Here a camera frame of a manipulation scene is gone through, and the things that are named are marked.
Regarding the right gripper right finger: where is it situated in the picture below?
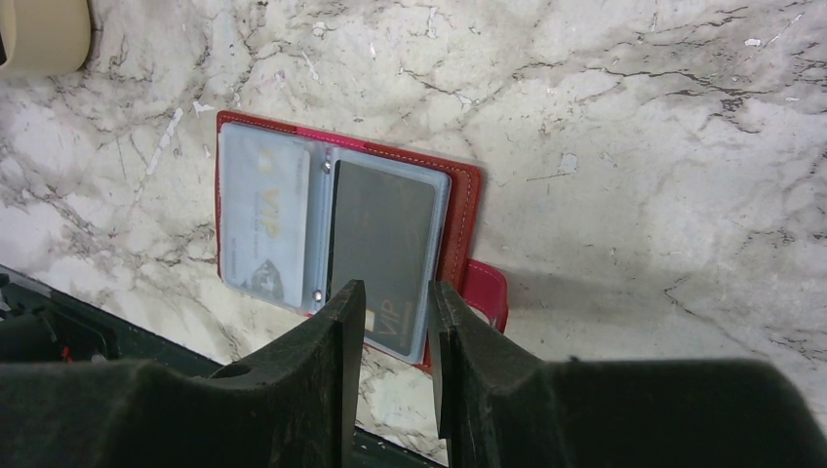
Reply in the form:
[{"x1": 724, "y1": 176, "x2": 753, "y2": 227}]
[{"x1": 429, "y1": 282, "x2": 826, "y2": 467}]

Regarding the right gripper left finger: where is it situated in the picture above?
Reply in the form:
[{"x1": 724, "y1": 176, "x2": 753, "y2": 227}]
[{"x1": 1, "y1": 280, "x2": 366, "y2": 467}]

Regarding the red leather card holder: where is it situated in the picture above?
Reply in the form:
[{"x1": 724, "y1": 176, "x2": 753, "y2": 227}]
[{"x1": 215, "y1": 110, "x2": 508, "y2": 371}]

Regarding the black VIP credit card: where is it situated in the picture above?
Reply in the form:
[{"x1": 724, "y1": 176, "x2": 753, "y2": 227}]
[{"x1": 330, "y1": 160, "x2": 437, "y2": 364}]

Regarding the white blue credit card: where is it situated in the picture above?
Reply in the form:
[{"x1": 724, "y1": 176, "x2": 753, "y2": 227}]
[{"x1": 219, "y1": 124, "x2": 311, "y2": 308}]

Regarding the beige oval tray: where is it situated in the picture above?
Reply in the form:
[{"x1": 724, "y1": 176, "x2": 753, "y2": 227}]
[{"x1": 1, "y1": 0, "x2": 93, "y2": 78}]

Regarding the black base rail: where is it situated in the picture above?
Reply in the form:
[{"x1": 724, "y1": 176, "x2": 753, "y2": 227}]
[{"x1": 0, "y1": 264, "x2": 447, "y2": 468}]

